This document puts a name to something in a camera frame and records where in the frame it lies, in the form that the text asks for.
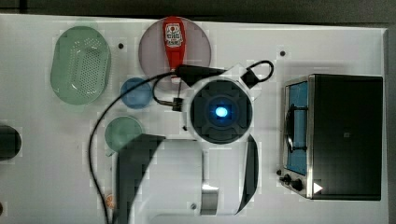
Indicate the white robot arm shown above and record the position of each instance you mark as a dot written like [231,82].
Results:
[213,173]

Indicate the green mug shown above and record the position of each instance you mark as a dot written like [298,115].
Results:
[120,131]

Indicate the blue cup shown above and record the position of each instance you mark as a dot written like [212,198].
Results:
[137,98]

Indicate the grey round plate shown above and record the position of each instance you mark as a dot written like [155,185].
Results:
[151,52]

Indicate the red ketchup bottle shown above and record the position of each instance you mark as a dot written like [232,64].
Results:
[174,41]

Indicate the orange slice toy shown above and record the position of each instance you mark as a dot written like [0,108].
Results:
[109,200]

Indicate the green perforated colander basket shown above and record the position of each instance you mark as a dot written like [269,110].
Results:
[80,66]

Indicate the black toaster oven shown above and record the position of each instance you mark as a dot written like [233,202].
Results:
[332,137]

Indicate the black cylinder cup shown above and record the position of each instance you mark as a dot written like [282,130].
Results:
[10,143]

